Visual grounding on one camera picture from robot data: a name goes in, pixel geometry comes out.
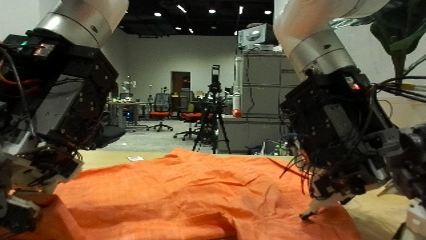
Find orange button-up shirt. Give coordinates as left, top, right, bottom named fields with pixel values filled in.
left=0, top=148, right=363, bottom=240

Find light office desk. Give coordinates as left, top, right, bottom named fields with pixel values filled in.
left=105, top=99, right=150, bottom=130

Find orange office chair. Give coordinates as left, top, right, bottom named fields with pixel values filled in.
left=172, top=103, right=204, bottom=141
left=145, top=93, right=176, bottom=133

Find brown door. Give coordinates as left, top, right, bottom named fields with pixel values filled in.
left=170, top=70, right=193, bottom=97

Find low grey counter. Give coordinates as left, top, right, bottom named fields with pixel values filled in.
left=218, top=114, right=298, bottom=155

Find tall grey metal cabinet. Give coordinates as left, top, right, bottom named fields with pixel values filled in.
left=233, top=50, right=305, bottom=118

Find grey boxy device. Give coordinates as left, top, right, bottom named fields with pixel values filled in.
left=237, top=23, right=279, bottom=52

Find green plastic bottle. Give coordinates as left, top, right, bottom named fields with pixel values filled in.
left=273, top=141, right=291, bottom=157

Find green leafy plant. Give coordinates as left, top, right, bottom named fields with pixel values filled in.
left=370, top=0, right=426, bottom=81

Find black camera tripod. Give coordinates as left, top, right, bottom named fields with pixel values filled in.
left=192, top=64, right=233, bottom=155

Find black left hand cables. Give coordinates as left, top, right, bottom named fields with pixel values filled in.
left=374, top=75, right=426, bottom=103

